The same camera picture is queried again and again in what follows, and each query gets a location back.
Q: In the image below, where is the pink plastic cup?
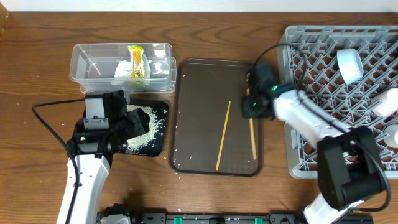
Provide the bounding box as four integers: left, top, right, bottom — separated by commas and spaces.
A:
371, 88, 397, 117

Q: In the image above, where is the clear plastic waste bin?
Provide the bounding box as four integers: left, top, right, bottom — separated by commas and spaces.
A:
70, 43, 177, 94

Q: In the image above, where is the wooden chopstick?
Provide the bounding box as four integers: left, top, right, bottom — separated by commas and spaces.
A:
215, 101, 231, 172
246, 88, 257, 161

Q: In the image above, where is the pile of white rice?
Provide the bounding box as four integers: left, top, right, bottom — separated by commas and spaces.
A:
119, 105, 168, 157

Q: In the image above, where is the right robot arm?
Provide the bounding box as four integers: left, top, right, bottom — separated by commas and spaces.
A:
241, 64, 391, 223

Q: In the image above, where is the grey dishwasher rack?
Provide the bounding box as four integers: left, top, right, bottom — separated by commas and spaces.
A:
278, 26, 397, 179

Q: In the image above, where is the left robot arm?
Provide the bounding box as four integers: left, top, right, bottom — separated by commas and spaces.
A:
57, 90, 150, 223

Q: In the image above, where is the black tray lid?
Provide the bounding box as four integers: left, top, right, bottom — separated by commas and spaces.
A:
119, 98, 169, 157

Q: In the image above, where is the light blue rice bowl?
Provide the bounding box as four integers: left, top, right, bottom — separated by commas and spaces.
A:
336, 49, 364, 85

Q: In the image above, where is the brown serving tray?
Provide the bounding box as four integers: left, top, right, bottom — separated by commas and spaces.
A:
169, 59, 263, 177

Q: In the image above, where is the white green plastic cup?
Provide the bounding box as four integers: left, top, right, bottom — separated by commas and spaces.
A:
384, 124, 398, 149

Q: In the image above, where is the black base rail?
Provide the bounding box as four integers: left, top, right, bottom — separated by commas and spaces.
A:
96, 205, 374, 224

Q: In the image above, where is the white tissue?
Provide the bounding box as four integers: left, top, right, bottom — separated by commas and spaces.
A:
111, 58, 151, 85

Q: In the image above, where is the yellow green snack wrapper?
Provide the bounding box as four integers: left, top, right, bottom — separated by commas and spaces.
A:
128, 45, 145, 78

